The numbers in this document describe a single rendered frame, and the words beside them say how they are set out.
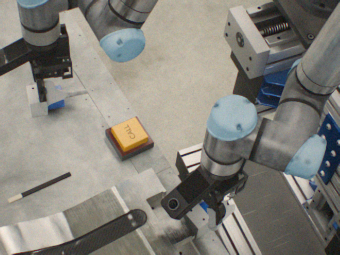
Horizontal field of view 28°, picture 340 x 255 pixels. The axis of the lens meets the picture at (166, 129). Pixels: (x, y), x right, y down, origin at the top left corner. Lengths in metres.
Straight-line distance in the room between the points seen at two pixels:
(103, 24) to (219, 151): 0.30
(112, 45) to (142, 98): 1.38
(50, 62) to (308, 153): 0.58
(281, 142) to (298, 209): 1.08
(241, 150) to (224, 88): 1.53
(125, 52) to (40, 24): 0.18
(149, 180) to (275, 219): 0.84
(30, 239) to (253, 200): 1.02
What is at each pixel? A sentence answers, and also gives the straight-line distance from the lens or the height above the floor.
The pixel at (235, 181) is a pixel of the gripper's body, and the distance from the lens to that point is 1.27.
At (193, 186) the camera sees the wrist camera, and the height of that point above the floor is 1.00.
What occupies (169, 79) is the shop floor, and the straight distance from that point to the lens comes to 2.62.
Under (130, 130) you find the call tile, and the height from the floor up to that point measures 0.84.
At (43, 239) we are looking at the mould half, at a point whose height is 0.91.
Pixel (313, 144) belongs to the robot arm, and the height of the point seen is 1.18.
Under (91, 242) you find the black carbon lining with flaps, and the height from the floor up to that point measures 0.88.
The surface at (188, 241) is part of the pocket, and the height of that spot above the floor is 0.86.
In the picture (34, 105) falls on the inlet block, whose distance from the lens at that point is 1.51.
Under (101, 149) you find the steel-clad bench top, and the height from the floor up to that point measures 0.80.
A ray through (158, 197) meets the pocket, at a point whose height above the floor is 0.87.
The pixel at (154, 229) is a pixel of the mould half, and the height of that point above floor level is 0.89.
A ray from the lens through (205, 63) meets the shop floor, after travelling 2.69.
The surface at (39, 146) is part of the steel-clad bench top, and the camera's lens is 1.51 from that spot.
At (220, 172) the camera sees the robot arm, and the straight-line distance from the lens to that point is 1.18.
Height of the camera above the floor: 2.08
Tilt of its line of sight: 57 degrees down
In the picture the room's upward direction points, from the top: 8 degrees clockwise
